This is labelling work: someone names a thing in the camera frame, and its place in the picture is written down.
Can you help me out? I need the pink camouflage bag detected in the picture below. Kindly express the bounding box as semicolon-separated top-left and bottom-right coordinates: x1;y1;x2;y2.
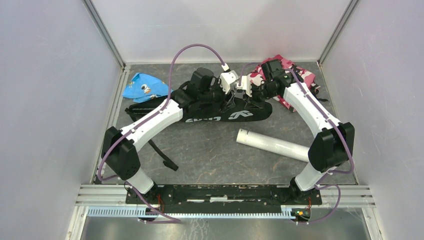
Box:
243;54;320;115

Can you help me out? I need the black racket bag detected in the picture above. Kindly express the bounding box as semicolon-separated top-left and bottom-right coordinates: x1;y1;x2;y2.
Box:
124;90;273;171

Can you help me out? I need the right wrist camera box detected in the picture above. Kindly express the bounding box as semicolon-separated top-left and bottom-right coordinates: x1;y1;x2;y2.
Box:
235;75;252;98

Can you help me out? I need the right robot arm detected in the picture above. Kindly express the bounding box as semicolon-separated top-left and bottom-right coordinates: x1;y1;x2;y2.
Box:
251;59;355;204

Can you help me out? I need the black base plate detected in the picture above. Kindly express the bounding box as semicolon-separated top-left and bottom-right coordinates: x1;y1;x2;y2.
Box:
143;184;323;214

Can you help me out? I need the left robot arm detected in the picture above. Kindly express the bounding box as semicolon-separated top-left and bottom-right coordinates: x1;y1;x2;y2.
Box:
101;68;250;204

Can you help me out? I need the blue cloth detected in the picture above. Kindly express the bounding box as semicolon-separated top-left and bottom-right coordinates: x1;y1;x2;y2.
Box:
122;72;169;103

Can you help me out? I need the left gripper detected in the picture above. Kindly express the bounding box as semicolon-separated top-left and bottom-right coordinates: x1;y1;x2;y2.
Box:
198;76;236;113

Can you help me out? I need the white slotted cable duct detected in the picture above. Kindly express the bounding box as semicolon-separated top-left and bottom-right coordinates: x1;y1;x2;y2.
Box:
87;202;295;219

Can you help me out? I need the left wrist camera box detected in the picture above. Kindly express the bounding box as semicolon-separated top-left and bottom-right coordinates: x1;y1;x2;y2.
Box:
219;70;240;95

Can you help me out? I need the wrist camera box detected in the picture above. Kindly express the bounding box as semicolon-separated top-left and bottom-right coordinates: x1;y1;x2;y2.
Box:
235;75;252;98
219;70;240;95

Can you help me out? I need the white shuttlecock tube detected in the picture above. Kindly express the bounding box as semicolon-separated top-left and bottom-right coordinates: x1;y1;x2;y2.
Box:
236;128;309;163

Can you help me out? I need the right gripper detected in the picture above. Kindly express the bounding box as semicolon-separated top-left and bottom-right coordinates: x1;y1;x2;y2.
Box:
243;83;278;110

